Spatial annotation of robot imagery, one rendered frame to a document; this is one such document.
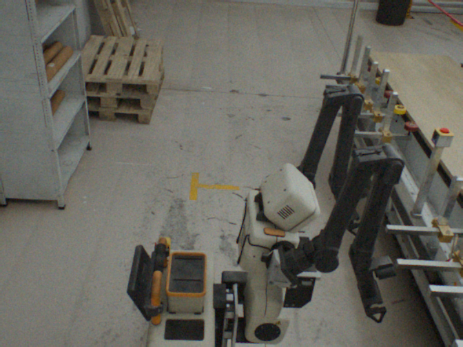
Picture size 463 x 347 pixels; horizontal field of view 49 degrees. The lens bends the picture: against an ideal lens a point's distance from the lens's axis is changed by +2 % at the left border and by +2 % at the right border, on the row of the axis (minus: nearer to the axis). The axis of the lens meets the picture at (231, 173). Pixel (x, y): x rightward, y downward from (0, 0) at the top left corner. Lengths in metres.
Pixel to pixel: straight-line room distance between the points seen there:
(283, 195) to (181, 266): 0.58
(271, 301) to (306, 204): 0.46
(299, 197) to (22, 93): 2.27
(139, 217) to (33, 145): 0.88
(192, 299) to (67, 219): 2.02
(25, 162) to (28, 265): 0.73
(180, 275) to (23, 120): 1.93
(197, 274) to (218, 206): 1.91
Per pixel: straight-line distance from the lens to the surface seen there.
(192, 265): 2.04
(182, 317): 1.99
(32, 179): 3.82
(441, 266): 2.39
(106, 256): 3.46
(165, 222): 3.71
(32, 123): 3.58
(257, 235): 1.70
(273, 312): 2.00
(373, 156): 1.46
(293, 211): 1.69
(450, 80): 4.34
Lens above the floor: 2.31
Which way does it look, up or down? 33 degrees down
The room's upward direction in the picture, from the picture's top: 5 degrees clockwise
